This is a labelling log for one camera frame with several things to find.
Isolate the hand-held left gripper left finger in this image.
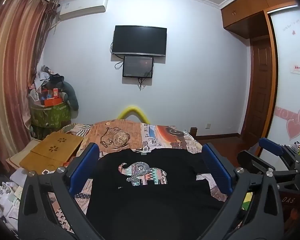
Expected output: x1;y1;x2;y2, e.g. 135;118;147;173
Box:
18;142;100;240

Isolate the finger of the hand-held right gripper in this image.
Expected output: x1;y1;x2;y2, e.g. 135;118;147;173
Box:
259;137;284;157
237;149;277;173

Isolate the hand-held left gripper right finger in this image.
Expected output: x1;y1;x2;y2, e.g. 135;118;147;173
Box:
200;142;285;240

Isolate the black elephant print t-shirt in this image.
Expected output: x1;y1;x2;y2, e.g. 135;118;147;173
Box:
86;148;228;240

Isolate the bamboo lap desk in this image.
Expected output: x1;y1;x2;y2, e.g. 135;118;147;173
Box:
19;131;84;173

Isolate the yellow blanket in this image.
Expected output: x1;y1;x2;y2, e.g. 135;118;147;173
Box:
242;192;253;211

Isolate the white heart-sticker wardrobe door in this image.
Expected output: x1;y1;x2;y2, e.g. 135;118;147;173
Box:
269;5;300;160

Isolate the brown wooden door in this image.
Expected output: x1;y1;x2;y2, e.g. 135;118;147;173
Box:
250;39;273;138

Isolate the green fabric storage box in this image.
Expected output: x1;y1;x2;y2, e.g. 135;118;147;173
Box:
30;100;72;135

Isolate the printed bed sheet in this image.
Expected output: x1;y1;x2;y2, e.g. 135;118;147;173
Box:
47;120;253;235

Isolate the orange box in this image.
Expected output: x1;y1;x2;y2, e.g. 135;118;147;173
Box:
44;97;63;107

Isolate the yellow foam tube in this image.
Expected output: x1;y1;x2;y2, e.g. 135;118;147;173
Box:
117;105;150;124

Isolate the pile of papers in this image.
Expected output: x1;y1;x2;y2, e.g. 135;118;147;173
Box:
0;167;28;233

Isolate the pile of clutter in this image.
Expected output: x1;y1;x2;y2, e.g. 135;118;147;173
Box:
29;65;65;100

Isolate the striped red curtain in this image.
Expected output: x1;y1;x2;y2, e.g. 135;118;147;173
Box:
0;0;58;170

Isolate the wooden overhead cabinet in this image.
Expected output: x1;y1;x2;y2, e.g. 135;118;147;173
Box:
220;0;298;32

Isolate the white air conditioner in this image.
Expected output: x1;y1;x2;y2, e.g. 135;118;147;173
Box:
58;0;108;20

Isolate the small black wall monitor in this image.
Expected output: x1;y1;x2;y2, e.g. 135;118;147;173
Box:
122;56;154;78

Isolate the black wall television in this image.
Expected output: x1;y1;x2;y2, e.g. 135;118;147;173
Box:
112;25;167;57

